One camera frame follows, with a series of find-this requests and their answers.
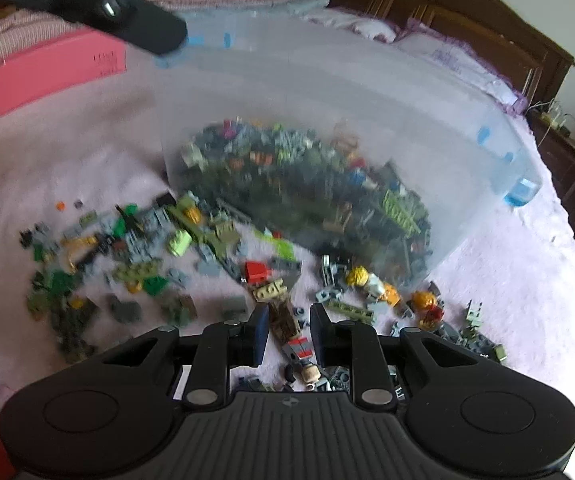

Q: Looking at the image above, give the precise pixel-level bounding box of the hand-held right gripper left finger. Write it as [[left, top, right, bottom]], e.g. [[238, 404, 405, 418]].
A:
[[98, 304, 272, 407]]

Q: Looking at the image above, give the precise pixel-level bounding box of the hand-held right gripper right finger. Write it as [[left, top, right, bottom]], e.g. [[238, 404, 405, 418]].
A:
[[309, 303, 488, 409]]

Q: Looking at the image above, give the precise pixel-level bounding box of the grey and red toy minifigure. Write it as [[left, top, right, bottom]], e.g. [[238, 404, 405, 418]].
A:
[[282, 337, 321, 391]]

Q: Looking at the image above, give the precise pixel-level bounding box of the green and grey brick pile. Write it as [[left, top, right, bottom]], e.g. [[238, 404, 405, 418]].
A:
[[20, 190, 248, 361]]

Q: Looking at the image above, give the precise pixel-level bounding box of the clear plastic storage bin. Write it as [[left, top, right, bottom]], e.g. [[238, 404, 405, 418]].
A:
[[152, 5, 543, 292]]

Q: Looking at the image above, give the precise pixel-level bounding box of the red toy brick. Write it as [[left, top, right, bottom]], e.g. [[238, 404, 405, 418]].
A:
[[244, 260, 274, 286]]

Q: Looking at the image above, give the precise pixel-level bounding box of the yellow-haired toy minifigure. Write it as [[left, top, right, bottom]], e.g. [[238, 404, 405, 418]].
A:
[[345, 266, 386, 307]]

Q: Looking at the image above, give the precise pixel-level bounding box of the pink cardboard box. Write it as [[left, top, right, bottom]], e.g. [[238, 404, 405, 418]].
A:
[[0, 27, 127, 122]]

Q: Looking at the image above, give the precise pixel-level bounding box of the orange toy minifigure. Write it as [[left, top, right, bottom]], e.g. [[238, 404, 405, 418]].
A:
[[410, 290, 447, 332]]

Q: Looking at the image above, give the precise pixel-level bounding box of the striped pink quilt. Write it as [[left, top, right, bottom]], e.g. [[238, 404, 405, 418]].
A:
[[0, 0, 329, 83]]

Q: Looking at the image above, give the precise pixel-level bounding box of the pile of bricks inside bin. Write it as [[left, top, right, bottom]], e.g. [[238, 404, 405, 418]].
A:
[[180, 117, 433, 286]]

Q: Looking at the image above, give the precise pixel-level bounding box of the wooden nightstand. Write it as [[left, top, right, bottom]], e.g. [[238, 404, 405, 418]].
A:
[[526, 105, 575, 202]]

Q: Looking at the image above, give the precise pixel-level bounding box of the purple frilled pillow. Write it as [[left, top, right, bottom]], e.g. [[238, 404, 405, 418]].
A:
[[397, 19, 529, 113]]

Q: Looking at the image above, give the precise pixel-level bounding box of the dark wooden headboard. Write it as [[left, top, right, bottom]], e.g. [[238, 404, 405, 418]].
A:
[[272, 0, 575, 107]]

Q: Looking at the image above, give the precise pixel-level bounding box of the power strip with cables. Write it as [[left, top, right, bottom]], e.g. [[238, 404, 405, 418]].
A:
[[535, 101, 575, 137]]

